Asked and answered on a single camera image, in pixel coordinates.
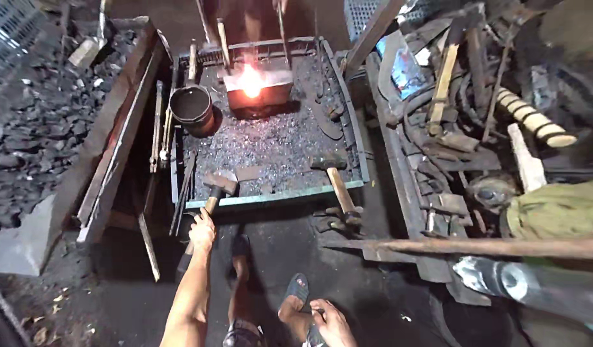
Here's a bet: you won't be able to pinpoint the person's right hand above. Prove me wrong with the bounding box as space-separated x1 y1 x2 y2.
310 299 358 347

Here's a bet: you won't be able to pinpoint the person's left hand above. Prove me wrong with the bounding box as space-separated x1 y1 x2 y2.
188 207 216 252

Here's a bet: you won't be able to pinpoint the hammer with black-banded handle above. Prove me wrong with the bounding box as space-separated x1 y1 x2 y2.
177 173 238 275

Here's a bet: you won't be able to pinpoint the person's left forearm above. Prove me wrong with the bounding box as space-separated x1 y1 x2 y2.
159 246 212 347

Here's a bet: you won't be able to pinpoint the person's legs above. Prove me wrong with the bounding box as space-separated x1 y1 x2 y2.
222 234 329 347

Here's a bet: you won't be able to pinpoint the dark iron tongs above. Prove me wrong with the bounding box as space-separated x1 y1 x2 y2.
169 149 198 237

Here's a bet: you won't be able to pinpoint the thin wooden stick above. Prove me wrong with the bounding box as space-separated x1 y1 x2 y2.
138 213 160 283

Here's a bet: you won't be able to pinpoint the flat rectangular metal plate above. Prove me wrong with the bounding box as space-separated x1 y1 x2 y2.
236 165 264 182

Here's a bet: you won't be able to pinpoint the round rusty metal pot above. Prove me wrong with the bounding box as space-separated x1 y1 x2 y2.
169 85 215 138

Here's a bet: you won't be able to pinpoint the rectangular steel anvil block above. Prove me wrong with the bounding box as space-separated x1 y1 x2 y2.
223 70 294 120

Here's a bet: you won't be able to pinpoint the rusty metal coal trough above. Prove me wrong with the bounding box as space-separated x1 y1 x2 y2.
0 16 166 276

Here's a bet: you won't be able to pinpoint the glowing hot metal piece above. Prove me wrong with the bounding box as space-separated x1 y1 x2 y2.
240 65 263 99

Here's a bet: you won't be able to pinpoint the long brown wooden pole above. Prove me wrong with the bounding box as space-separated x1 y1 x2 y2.
320 237 593 261

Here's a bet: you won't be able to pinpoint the pile of coal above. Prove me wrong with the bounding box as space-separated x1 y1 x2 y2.
0 26 137 234

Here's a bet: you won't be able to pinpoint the pile of scrap tools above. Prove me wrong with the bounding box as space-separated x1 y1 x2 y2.
383 5 553 239

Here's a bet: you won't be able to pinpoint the long thin metal tongs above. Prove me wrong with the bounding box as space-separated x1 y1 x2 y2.
277 2 292 69

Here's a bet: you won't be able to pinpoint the blue printed packet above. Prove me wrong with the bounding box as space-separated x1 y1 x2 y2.
376 32 427 100

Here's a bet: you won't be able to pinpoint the pale wooden wedge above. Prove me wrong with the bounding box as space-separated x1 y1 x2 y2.
508 123 548 194

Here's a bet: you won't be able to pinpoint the olive green cloth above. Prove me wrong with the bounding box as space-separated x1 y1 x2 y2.
505 177 593 269

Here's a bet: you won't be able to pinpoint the blue-grey plastic basket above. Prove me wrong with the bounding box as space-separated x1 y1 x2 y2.
0 0 50 73

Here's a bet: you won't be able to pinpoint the wooden roll with black bands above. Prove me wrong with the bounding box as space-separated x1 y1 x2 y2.
496 87 578 148

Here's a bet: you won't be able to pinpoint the metal tray frame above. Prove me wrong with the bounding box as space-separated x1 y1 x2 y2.
170 37 370 209

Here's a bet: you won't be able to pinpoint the long-handled metal tongs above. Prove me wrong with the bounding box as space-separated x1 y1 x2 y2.
160 55 180 169
150 80 164 173

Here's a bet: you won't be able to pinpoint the hammer with plain wooden handle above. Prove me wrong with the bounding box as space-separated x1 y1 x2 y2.
310 154 363 227

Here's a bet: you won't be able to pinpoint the short thick wooden handle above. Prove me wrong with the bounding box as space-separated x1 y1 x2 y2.
187 39 198 87

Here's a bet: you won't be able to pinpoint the metal scrap table frame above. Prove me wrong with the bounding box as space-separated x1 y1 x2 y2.
365 50 492 307

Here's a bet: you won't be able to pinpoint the wooden tool handle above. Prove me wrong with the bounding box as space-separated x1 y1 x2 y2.
216 18 232 73

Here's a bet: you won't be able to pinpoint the slanted wooden post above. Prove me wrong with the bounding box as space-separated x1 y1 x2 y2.
343 0 406 82

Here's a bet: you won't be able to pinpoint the hammer with yellow wooden handle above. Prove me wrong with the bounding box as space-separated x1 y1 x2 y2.
428 18 467 136

